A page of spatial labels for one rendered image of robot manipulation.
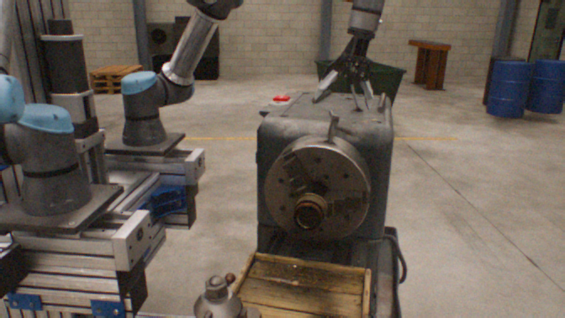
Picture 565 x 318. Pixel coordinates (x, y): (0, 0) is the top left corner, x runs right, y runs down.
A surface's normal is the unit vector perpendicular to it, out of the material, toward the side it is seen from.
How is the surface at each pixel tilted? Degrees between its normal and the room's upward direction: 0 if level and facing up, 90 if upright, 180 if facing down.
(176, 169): 90
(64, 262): 90
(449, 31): 90
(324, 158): 90
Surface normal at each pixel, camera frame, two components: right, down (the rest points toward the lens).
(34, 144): 0.27, 0.33
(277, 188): -0.23, 0.33
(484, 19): 0.04, 0.34
